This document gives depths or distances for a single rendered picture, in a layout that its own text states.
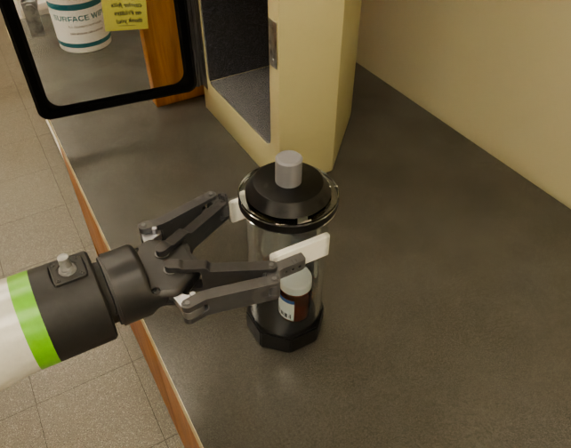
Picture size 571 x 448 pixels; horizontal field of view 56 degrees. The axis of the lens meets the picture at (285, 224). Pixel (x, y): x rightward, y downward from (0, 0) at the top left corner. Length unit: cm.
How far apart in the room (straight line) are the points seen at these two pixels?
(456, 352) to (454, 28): 64
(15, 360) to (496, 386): 54
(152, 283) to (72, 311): 8
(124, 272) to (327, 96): 49
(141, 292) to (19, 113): 280
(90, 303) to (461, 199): 66
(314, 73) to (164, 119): 41
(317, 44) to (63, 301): 52
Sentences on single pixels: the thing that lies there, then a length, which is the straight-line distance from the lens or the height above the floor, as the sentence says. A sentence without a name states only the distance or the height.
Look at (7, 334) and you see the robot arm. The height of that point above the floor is 116.
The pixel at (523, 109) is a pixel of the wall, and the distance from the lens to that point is 106.
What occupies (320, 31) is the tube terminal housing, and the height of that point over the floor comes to 121.
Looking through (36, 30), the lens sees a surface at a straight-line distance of 103.
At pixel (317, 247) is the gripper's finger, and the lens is 57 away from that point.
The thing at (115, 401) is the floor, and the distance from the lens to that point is 182.
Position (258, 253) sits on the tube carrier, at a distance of 59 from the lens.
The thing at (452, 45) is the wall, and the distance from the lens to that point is 115.
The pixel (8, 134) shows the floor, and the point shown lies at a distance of 312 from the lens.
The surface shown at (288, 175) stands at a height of 120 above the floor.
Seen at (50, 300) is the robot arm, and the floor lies 117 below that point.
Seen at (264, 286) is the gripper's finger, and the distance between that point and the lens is 52.
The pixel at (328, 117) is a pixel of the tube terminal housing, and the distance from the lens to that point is 91.
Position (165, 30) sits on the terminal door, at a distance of 107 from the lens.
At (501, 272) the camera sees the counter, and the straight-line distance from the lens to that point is 86.
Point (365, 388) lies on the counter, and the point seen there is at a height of 94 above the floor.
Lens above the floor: 153
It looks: 43 degrees down
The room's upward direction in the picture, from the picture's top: straight up
